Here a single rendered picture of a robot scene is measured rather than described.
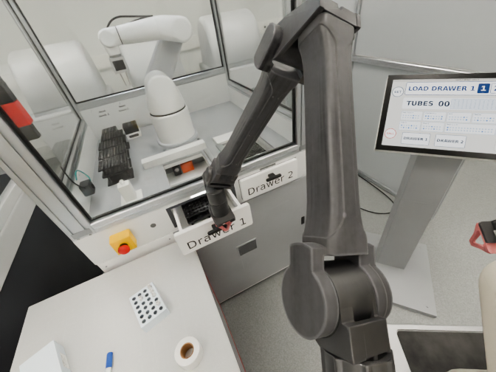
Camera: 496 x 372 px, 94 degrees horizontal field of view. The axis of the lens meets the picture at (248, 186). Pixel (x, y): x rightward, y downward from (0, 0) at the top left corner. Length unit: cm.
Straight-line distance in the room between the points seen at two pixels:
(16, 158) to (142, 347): 64
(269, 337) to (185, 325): 81
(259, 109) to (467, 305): 172
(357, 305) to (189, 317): 66
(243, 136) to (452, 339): 53
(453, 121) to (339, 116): 90
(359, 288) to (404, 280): 154
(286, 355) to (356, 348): 130
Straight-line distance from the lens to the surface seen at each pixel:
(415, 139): 115
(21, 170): 89
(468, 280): 206
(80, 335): 104
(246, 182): 99
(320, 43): 37
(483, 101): 124
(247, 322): 164
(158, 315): 88
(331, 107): 31
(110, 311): 102
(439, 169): 133
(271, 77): 45
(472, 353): 58
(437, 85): 122
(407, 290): 181
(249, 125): 51
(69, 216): 97
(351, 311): 29
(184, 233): 85
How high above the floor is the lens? 152
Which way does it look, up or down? 39 degrees down
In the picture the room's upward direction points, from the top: 10 degrees counter-clockwise
